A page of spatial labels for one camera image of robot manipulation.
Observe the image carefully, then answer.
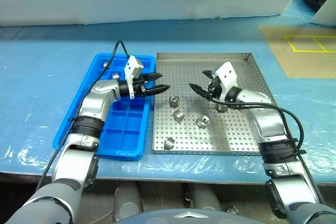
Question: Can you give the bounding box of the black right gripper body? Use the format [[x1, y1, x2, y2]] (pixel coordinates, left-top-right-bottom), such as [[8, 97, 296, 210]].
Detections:
[[206, 74, 224, 103]]

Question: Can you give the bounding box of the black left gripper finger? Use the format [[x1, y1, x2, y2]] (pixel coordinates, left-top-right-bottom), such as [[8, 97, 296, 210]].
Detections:
[[144, 84, 171, 95], [143, 72, 163, 81]]

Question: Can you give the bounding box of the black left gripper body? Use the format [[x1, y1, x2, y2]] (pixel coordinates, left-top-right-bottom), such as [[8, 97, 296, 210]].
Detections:
[[132, 74, 147, 98]]

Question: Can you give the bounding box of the blue compartment tray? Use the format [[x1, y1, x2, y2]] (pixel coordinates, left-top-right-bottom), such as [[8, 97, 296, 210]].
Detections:
[[52, 52, 158, 162]]

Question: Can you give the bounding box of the perforated metal tray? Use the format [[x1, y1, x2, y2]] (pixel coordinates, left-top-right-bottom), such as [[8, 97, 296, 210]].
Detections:
[[151, 52, 279, 156]]

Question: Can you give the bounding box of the brown cardboard mat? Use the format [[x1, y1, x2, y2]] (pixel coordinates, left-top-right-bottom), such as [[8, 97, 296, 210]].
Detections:
[[257, 24, 336, 79]]

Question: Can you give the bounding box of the blue plastic table cover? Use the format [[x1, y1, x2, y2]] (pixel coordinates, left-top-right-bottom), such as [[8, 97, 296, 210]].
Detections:
[[0, 0, 336, 185]]

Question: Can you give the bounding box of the dark grey rounded shape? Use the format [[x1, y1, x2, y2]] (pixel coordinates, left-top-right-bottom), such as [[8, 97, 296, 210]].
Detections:
[[188, 182, 224, 210], [114, 181, 145, 221]]

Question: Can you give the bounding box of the grey robot torso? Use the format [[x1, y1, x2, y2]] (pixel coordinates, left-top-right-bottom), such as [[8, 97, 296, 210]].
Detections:
[[120, 202, 229, 224]]

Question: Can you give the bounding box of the white panel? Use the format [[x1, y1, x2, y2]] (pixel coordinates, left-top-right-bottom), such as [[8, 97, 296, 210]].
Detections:
[[311, 0, 336, 26]]

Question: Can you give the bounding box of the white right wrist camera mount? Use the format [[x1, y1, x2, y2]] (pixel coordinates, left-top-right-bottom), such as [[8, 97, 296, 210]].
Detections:
[[212, 61, 238, 103]]

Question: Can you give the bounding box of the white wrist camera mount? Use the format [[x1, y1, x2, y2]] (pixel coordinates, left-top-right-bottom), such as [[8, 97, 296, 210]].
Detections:
[[123, 55, 144, 101], [212, 61, 238, 103]]

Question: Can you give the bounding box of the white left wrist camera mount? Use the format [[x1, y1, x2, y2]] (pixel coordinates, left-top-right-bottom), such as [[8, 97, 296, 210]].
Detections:
[[123, 55, 144, 101]]

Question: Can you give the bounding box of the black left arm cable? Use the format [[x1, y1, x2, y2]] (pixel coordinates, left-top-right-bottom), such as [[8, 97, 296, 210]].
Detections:
[[35, 40, 131, 190]]

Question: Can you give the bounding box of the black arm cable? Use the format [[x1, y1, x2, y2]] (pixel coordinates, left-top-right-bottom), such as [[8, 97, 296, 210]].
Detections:
[[35, 40, 131, 190], [208, 97, 328, 205]]

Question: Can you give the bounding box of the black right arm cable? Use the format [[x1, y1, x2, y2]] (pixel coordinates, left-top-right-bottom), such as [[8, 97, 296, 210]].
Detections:
[[208, 97, 328, 205]]

